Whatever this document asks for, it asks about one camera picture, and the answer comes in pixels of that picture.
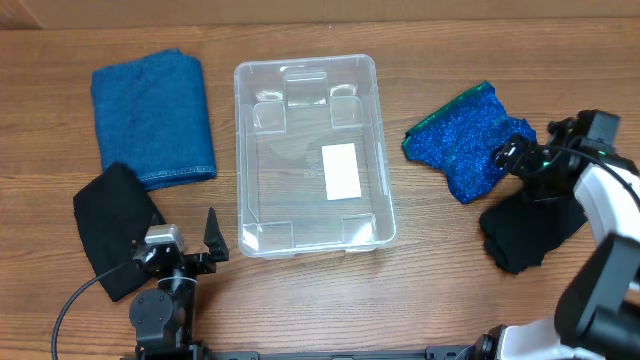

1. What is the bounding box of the blue sequin garment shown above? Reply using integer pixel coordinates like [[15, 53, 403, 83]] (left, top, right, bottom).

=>
[[402, 81, 537, 204]]

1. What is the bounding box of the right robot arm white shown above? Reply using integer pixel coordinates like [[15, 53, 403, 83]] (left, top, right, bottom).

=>
[[464, 110, 639, 359]]

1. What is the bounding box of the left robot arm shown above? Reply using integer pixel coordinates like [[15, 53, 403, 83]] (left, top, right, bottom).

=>
[[129, 209, 229, 360]]

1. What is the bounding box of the clear plastic container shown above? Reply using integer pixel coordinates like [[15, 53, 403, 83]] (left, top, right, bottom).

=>
[[234, 54, 397, 259]]

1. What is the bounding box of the white label in container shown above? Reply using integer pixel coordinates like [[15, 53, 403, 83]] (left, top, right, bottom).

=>
[[322, 143, 362, 201]]

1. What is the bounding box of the black cloth left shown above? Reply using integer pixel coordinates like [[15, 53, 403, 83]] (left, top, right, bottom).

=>
[[73, 163, 165, 302]]

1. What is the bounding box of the folded blue towel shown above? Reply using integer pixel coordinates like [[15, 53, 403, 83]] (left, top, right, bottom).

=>
[[90, 49, 217, 191]]

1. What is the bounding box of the cardboard backdrop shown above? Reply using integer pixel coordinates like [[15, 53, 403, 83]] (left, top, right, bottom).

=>
[[1, 0, 639, 29]]

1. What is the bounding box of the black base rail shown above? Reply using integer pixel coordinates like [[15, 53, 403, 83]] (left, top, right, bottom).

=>
[[119, 344, 481, 360]]

